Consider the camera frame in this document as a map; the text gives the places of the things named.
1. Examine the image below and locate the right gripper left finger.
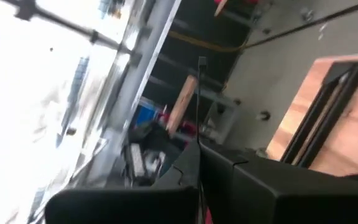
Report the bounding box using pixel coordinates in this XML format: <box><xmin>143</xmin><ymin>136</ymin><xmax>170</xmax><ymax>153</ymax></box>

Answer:
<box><xmin>44</xmin><ymin>141</ymin><xmax>201</xmax><ymax>224</ymax></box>

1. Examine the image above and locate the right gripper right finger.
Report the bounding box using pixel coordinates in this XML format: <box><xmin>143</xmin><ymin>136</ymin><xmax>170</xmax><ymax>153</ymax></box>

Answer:
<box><xmin>199</xmin><ymin>141</ymin><xmax>358</xmax><ymax>224</ymax></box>

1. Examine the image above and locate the black zip tie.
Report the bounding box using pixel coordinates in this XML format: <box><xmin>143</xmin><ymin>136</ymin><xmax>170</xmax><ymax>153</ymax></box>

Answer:
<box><xmin>195</xmin><ymin>56</ymin><xmax>208</xmax><ymax>224</ymax></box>

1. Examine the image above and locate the wooden board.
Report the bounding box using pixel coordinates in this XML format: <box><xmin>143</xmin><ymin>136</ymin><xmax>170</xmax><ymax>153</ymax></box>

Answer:
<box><xmin>165</xmin><ymin>74</ymin><xmax>198</xmax><ymax>138</ymax></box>

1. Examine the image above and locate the black aluminium table frame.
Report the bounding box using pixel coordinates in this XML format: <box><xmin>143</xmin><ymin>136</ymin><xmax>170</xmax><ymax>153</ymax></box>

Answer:
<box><xmin>280</xmin><ymin>60</ymin><xmax>358</xmax><ymax>169</ymax></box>

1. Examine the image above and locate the yellow cable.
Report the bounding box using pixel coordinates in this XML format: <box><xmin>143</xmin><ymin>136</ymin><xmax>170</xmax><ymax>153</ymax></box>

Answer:
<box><xmin>167</xmin><ymin>30</ymin><xmax>249</xmax><ymax>54</ymax></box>

